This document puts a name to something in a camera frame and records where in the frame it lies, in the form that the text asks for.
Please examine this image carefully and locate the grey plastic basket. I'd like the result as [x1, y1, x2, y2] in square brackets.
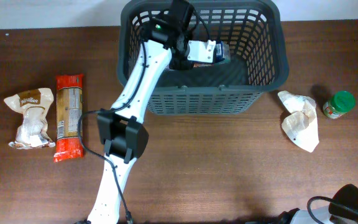
[112, 1, 289, 121]

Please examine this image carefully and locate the red orange pasta packet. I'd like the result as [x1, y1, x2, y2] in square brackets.
[53, 74, 84, 162]

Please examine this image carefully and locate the beige brown food bag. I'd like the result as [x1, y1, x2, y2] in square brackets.
[4, 88, 55, 149]

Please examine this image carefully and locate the green lid jar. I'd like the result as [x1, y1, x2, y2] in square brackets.
[323, 91, 356, 119]

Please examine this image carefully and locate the blue cardboard box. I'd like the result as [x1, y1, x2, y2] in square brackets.
[214, 41, 231, 63]

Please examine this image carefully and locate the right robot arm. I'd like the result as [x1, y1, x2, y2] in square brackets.
[273, 184, 358, 224]

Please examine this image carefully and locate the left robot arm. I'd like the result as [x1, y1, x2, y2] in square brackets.
[84, 1, 195, 224]

